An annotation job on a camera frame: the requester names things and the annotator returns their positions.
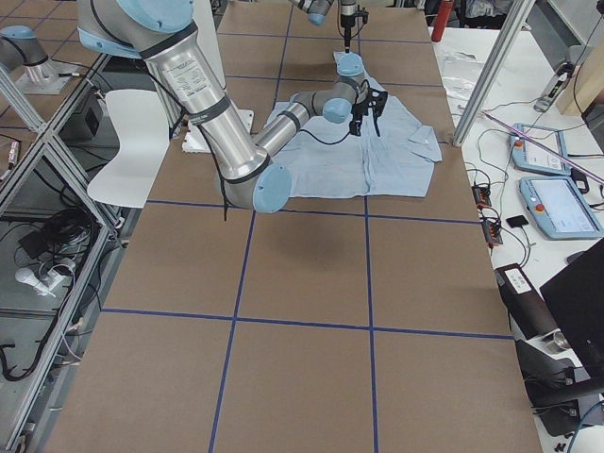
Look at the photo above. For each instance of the white chair seat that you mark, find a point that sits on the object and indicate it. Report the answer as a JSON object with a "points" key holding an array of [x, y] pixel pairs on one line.
{"points": [[141, 125]]}

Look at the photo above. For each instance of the light blue button-up shirt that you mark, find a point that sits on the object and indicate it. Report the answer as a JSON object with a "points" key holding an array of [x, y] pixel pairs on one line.
{"points": [[325, 161]]}

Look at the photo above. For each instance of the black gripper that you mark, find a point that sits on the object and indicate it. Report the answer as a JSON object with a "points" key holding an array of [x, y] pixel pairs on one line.
{"points": [[347, 21], [360, 109]]}

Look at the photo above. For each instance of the red bottle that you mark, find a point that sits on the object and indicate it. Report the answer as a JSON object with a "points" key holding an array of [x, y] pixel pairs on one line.
{"points": [[441, 20]]}

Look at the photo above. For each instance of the teach pendant near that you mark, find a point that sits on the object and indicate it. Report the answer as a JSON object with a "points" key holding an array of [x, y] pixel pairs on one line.
{"points": [[558, 208]]}

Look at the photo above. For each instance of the black monitor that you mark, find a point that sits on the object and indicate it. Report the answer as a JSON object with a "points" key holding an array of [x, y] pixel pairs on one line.
{"points": [[574, 298]]}

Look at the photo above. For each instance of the aluminium frame post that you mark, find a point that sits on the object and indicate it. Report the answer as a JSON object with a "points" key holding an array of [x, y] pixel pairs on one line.
{"points": [[503, 44]]}

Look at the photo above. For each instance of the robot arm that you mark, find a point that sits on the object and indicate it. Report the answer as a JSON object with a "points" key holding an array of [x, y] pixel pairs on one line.
{"points": [[164, 35], [317, 11]]}

